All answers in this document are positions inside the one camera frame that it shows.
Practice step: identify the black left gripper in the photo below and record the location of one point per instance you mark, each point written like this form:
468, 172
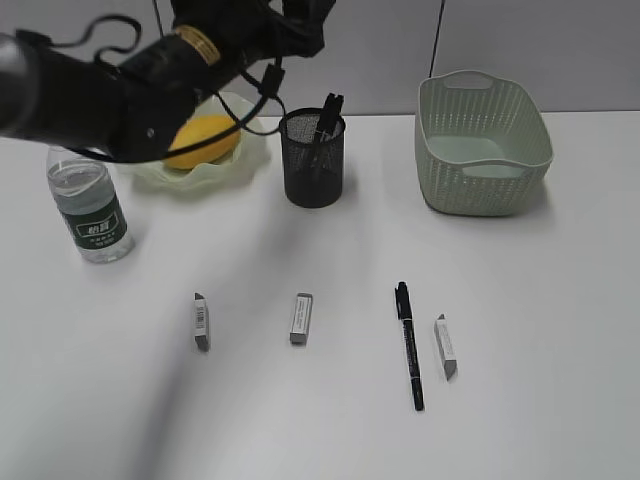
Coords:
256, 29

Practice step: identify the yellow mango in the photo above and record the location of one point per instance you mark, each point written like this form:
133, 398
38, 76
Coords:
198, 129

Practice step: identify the black marker pen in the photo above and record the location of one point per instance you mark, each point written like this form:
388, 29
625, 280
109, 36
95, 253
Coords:
315, 163
404, 314
330, 115

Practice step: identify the clear water bottle green label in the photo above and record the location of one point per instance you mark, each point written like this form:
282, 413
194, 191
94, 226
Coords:
85, 196

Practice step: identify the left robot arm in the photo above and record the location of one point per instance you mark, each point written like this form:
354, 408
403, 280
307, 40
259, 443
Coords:
130, 113

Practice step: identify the translucent green wavy plate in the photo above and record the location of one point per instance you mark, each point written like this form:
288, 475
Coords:
234, 168

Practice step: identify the black mesh pen holder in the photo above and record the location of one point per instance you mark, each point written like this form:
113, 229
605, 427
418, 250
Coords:
313, 172

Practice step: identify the light green plastic basket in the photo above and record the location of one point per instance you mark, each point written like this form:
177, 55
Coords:
481, 146

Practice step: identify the grey white eraser left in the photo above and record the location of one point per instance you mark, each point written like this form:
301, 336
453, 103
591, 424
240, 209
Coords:
201, 323

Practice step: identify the grey white eraser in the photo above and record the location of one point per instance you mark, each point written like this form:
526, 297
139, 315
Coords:
301, 318
445, 347
201, 323

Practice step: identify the grey white eraser middle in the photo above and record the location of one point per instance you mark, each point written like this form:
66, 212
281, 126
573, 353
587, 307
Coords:
301, 318

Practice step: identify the grey white eraser right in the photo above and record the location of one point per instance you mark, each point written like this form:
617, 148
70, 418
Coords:
445, 347

